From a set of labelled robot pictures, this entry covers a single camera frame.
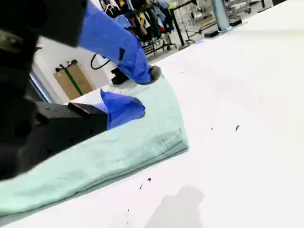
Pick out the black pole stand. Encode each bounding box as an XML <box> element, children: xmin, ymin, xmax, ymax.
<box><xmin>170</xmin><ymin>0</ymin><xmax>198</xmax><ymax>50</ymax></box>

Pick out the black cable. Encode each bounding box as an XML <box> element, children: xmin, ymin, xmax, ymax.
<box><xmin>91</xmin><ymin>53</ymin><xmax>111</xmax><ymax>71</ymax></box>

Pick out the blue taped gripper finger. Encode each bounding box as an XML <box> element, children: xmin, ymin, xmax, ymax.
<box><xmin>16</xmin><ymin>88</ymin><xmax>146</xmax><ymax>177</ymax></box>
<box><xmin>0</xmin><ymin>0</ymin><xmax>162</xmax><ymax>85</ymax></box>

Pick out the clothes rack with garments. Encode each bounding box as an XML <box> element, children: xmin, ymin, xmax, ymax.
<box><xmin>99</xmin><ymin>0</ymin><xmax>178</xmax><ymax>57</ymax></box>

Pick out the cardboard box with green strip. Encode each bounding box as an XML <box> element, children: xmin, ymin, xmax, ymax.
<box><xmin>53</xmin><ymin>62</ymin><xmax>94</xmax><ymax>101</ymax></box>

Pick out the pale green T-shirt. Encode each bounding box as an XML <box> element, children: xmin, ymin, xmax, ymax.
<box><xmin>0</xmin><ymin>75</ymin><xmax>190</xmax><ymax>218</ymax></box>

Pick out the grey metal pillar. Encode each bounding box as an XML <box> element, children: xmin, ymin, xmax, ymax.
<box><xmin>210</xmin><ymin>0</ymin><xmax>233</xmax><ymax>32</ymax></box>

